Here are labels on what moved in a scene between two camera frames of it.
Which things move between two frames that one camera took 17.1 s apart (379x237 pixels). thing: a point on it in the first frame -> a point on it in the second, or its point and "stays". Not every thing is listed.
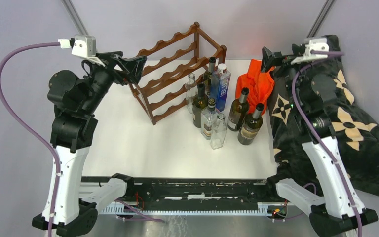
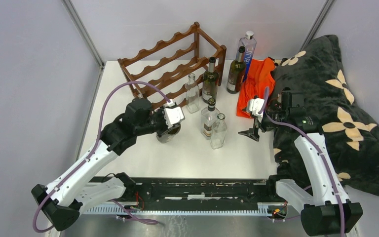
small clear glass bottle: [218, 132] stays
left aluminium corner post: [74, 17] stays
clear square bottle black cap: [208, 119] stays
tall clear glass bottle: [191, 91] stays
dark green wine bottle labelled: [200, 102] -> [169, 135]
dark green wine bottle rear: [207, 76] stays
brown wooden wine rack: [162, 86] stays
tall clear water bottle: [220, 83] -> [249, 44]
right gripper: [278, 59] -> [252, 133]
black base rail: [190, 196] stays
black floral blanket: [311, 101] stays
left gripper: [111, 59] -> [161, 112]
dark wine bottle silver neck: [239, 107] -> [237, 73]
